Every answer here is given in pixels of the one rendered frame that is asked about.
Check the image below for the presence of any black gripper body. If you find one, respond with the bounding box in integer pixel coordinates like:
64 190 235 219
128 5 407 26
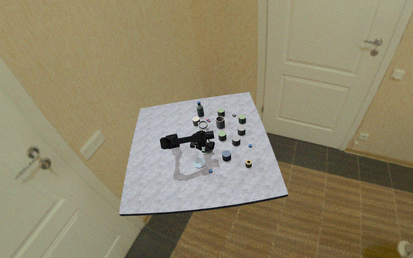
190 142 215 150

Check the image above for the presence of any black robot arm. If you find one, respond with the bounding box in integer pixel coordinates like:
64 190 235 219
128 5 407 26
160 130 214 149

